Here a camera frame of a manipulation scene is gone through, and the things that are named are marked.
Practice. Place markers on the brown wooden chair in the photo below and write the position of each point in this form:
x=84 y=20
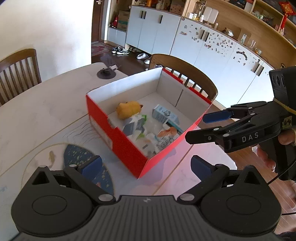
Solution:
x=18 y=69
x=203 y=76

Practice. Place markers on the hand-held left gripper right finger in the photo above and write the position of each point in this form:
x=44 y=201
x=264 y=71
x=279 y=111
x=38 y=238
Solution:
x=201 y=168

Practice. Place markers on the white slipper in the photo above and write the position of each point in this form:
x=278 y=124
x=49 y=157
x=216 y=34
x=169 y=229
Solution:
x=147 y=61
x=142 y=56

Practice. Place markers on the white cabinet row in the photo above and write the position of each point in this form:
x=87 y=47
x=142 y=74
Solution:
x=161 y=30

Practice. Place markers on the light blue milk carton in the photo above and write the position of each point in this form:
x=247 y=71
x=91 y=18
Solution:
x=165 y=114

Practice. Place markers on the white marble desk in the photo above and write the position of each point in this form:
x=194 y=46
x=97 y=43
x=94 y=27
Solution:
x=34 y=115

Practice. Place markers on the white packet with orange sausage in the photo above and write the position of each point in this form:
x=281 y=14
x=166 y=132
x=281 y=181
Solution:
x=159 y=143

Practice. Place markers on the dark sneaker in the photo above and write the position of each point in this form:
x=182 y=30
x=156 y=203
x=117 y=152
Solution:
x=123 y=51
x=116 y=49

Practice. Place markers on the black phone stand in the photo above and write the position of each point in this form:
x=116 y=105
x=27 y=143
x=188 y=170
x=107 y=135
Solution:
x=105 y=73

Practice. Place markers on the wooden wall shelf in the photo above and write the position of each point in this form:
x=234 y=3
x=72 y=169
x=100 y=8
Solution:
x=231 y=18

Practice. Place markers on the red hanging knot ornament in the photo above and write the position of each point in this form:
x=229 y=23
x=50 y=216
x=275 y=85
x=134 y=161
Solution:
x=286 y=9

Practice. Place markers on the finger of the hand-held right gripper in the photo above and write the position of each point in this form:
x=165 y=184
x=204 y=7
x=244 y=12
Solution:
x=217 y=116
x=208 y=136

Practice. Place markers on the dark clothing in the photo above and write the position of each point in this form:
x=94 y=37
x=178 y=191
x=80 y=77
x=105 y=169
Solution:
x=289 y=236

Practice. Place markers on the person's right hand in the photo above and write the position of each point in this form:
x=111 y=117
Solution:
x=268 y=160

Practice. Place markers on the red cardboard box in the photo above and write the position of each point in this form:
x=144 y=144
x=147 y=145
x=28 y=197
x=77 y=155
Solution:
x=124 y=143

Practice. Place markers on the yellow plush toy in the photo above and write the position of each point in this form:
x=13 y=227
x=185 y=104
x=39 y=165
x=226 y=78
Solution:
x=129 y=109

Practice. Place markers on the red patterned rug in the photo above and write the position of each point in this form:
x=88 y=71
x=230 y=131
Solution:
x=100 y=49

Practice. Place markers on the brown wooden door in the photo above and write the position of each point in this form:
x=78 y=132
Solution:
x=99 y=20

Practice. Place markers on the brown cardboard carton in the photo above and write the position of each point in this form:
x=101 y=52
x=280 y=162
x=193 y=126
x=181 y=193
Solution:
x=123 y=20

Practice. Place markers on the red bag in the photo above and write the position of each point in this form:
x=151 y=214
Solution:
x=114 y=22

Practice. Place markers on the orange jar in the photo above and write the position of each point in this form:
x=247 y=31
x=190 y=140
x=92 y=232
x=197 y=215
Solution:
x=149 y=2

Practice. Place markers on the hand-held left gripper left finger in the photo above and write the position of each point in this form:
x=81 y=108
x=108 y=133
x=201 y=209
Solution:
x=92 y=168

